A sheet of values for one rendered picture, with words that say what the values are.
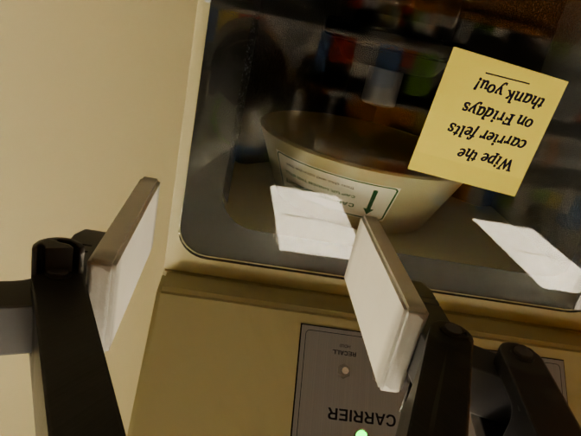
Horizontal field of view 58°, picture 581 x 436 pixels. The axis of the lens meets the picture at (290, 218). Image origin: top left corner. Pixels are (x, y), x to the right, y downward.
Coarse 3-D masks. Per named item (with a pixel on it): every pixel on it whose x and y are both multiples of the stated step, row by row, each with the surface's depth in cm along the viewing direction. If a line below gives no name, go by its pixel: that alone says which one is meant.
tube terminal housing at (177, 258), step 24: (192, 48) 31; (192, 72) 31; (192, 96) 32; (192, 120) 32; (168, 240) 35; (168, 264) 36; (192, 264) 36; (216, 264) 36; (288, 288) 37; (312, 288) 37; (336, 288) 38; (456, 312) 39; (480, 312) 39; (504, 312) 39; (528, 312) 39; (552, 312) 40; (576, 312) 40
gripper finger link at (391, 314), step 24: (360, 240) 21; (384, 240) 19; (360, 264) 20; (384, 264) 17; (360, 288) 19; (384, 288) 17; (408, 288) 16; (360, 312) 19; (384, 312) 16; (408, 312) 15; (384, 336) 16; (408, 336) 15; (384, 360) 16; (408, 360) 15; (384, 384) 16
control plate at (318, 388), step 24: (312, 336) 34; (336, 336) 35; (360, 336) 35; (312, 360) 34; (336, 360) 34; (360, 360) 34; (552, 360) 37; (312, 384) 33; (336, 384) 34; (360, 384) 34; (408, 384) 34; (312, 408) 33; (336, 408) 33; (360, 408) 33; (384, 408) 34; (312, 432) 32; (336, 432) 33; (384, 432) 33
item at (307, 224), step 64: (256, 0) 28; (320, 0) 29; (384, 0) 29; (448, 0) 29; (512, 0) 29; (576, 0) 30; (256, 64) 30; (320, 64) 30; (384, 64) 30; (576, 64) 31; (192, 128) 31; (256, 128) 31; (320, 128) 32; (384, 128) 32; (576, 128) 33; (192, 192) 33; (256, 192) 33; (320, 192) 33; (384, 192) 33; (448, 192) 34; (576, 192) 34; (256, 256) 35; (320, 256) 35; (448, 256) 36; (512, 256) 36; (576, 256) 36
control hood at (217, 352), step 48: (192, 288) 35; (240, 288) 36; (192, 336) 33; (240, 336) 34; (288, 336) 34; (480, 336) 37; (528, 336) 38; (576, 336) 40; (144, 384) 32; (192, 384) 32; (240, 384) 33; (288, 384) 33; (576, 384) 37; (144, 432) 31; (192, 432) 31; (240, 432) 32; (288, 432) 32
